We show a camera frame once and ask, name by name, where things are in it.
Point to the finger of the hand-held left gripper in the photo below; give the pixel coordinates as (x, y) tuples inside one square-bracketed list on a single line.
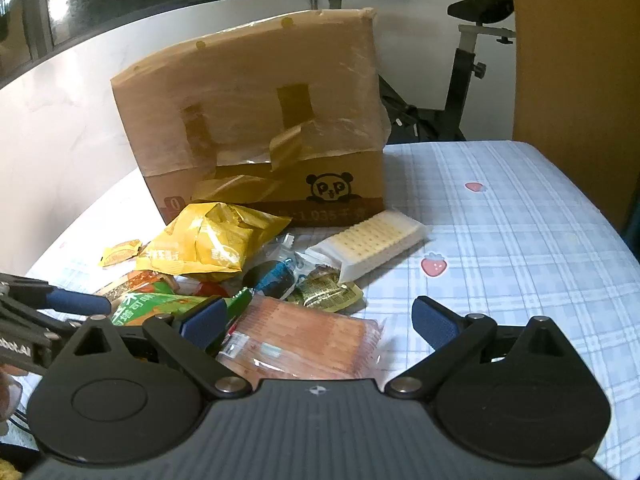
[(25, 320), (75, 302)]

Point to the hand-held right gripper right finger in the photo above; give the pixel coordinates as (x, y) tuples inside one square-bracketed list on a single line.
[(435, 325)]

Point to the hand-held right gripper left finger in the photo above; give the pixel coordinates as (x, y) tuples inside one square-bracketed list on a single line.
[(205, 321)]

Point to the red and green snack bag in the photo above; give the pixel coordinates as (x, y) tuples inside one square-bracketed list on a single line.
[(150, 305)]

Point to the yellow chip bag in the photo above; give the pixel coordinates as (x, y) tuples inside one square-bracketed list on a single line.
[(210, 240)]

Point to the orange biscuit pack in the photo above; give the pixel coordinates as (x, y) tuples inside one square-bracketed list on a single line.
[(310, 340)]

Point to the brown cardboard box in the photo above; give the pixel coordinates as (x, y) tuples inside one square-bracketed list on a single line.
[(250, 100)]

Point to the person's left hand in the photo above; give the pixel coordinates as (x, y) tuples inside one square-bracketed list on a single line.
[(7, 397)]

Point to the small red packet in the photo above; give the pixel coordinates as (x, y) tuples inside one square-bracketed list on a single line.
[(210, 290)]

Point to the small yellow packet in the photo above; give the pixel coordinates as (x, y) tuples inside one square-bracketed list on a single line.
[(120, 252)]

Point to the dark blue packet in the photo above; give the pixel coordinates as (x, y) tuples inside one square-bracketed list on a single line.
[(272, 280)]

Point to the white cracker pack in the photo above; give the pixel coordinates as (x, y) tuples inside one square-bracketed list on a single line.
[(370, 237)]

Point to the clear plastic wrapper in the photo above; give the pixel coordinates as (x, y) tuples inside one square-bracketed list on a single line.
[(287, 247)]

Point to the plaid strawberry bed sheet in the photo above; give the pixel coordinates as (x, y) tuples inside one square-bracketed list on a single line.
[(500, 235)]

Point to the olive green small packet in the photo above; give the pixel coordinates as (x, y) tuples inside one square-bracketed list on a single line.
[(325, 292)]

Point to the wooden wardrobe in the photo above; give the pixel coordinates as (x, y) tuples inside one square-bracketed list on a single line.
[(575, 85)]

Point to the black exercise bike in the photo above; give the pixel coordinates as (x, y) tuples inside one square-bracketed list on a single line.
[(480, 2)]

